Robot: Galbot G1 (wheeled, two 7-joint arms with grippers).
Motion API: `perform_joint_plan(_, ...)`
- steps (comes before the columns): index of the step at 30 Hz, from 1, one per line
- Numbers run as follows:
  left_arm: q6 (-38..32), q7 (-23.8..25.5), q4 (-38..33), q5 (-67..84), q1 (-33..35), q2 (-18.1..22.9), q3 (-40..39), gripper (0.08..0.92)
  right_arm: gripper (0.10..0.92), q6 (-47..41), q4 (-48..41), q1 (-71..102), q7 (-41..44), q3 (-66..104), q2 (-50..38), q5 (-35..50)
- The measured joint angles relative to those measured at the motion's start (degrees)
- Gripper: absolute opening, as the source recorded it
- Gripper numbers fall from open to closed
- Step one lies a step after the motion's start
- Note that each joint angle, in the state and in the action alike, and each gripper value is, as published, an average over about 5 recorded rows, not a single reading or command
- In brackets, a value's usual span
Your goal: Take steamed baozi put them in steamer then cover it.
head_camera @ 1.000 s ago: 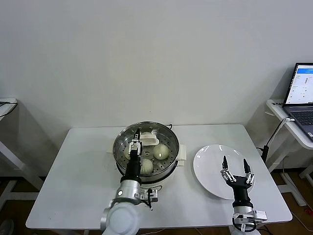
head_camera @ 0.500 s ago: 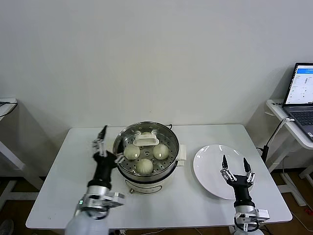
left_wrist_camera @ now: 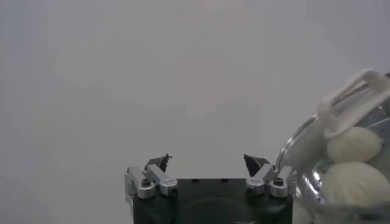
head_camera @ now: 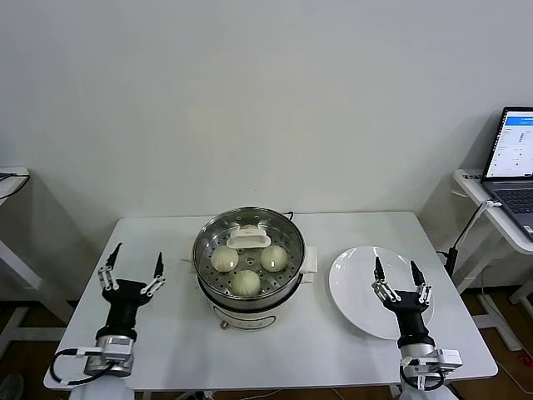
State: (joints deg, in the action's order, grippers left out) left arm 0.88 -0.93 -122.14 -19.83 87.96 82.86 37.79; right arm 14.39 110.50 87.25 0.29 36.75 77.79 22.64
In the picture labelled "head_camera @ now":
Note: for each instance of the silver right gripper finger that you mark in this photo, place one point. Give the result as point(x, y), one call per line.
point(422, 293)
point(381, 286)

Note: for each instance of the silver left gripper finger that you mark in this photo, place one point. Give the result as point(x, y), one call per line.
point(109, 277)
point(159, 268)

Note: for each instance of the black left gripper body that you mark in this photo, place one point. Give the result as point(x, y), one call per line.
point(123, 300)

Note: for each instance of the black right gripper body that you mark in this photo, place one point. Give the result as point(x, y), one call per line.
point(410, 314)

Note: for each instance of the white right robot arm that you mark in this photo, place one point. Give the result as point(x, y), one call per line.
point(416, 348)

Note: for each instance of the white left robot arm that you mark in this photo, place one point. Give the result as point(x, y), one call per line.
point(100, 389)

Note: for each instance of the stainless steel steamer basket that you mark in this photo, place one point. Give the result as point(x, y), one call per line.
point(250, 304)

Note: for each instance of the white round plate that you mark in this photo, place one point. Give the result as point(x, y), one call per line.
point(354, 300)

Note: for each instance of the white electric cooker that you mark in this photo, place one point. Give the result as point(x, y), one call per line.
point(245, 318)

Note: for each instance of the white laptop desk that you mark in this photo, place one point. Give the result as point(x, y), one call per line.
point(470, 183)

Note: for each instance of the white side table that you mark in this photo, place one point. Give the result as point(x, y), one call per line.
point(12, 170)

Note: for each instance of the grey open laptop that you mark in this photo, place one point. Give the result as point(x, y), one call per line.
point(512, 141)

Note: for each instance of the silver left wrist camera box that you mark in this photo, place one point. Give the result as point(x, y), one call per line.
point(116, 348)

